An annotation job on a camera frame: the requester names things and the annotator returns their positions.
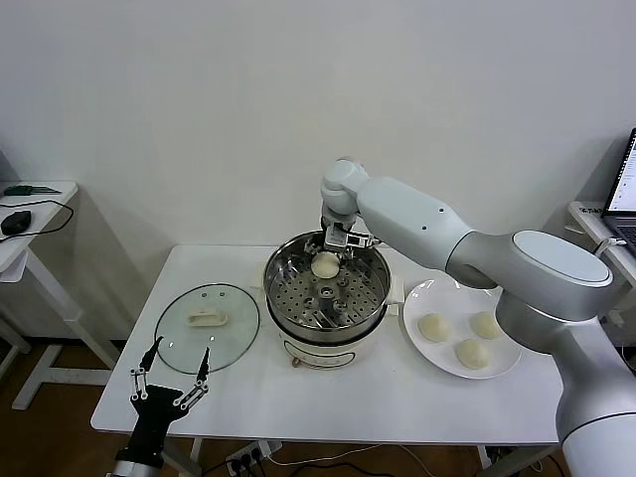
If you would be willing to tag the white round plate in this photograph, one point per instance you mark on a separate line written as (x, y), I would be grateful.
(437, 358)

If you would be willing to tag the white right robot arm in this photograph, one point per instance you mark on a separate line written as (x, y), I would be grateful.
(497, 248)

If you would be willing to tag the white side table with laptop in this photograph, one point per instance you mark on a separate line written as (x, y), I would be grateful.
(584, 213)

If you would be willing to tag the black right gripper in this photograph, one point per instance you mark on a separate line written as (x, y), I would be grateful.
(336, 236)

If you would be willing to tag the round glass pot lid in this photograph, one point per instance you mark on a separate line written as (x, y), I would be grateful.
(208, 343)

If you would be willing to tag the white power strip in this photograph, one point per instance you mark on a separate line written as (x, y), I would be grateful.
(251, 454)

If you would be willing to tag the cream electric cooker base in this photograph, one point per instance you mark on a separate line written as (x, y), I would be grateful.
(328, 348)

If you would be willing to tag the dark green flat tool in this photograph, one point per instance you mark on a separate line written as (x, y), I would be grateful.
(22, 189)

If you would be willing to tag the white side table with mouse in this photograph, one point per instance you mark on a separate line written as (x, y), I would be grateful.
(45, 223)

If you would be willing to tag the black computer mouse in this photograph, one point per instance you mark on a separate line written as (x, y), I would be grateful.
(16, 222)

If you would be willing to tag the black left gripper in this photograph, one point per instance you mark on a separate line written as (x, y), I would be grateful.
(151, 412)

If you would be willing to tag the grey open laptop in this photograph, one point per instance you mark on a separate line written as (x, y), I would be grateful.
(623, 199)

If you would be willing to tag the white steamed baozi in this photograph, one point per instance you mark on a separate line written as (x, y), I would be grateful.
(471, 354)
(325, 266)
(433, 328)
(484, 325)

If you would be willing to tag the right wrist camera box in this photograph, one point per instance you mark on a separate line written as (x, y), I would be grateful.
(362, 240)

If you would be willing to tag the steel perforated steamer basket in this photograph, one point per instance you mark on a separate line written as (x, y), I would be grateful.
(298, 298)

